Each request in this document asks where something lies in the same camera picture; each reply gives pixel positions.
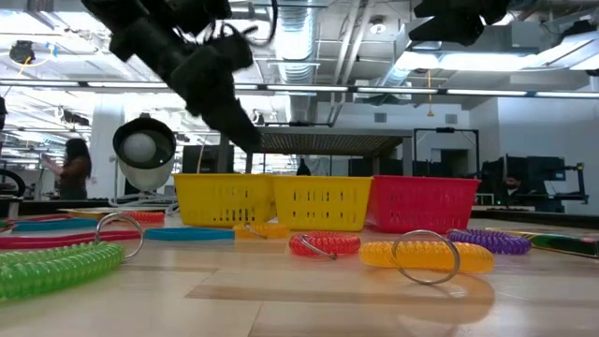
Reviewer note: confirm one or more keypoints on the black ceiling device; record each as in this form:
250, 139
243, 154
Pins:
21, 51

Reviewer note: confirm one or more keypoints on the long ceiling light strip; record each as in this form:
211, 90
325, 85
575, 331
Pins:
126, 84

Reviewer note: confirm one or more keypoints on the long red rubber band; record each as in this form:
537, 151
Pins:
47, 242

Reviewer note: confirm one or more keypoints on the black robot workstation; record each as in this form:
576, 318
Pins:
529, 178

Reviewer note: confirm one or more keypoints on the black frame stand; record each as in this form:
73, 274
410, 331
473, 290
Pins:
444, 130

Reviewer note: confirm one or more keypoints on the small crayon box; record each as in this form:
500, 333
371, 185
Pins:
89, 214

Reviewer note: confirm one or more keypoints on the black background cabinet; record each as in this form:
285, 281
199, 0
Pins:
206, 161

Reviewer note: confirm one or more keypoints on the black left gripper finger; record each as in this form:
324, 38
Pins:
238, 128

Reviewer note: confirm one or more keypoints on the red plastic basket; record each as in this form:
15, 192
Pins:
421, 210

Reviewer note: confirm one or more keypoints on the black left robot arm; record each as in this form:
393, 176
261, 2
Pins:
140, 28

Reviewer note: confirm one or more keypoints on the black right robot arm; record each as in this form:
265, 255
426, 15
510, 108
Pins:
449, 23

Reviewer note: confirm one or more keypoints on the person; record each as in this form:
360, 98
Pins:
513, 185
75, 173

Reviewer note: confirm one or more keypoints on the large Crayola crayon box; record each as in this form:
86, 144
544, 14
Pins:
561, 243

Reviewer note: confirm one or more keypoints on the white cylindrical spot lamp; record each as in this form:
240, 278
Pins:
140, 150

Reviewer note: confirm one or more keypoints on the grey perforated metal shelf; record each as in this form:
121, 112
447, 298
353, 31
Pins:
327, 142

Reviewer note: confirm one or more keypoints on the yellow plastic basket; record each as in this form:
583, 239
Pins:
323, 185
201, 187

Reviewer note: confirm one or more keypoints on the silver ventilation duct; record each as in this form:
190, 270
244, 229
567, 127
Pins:
295, 47

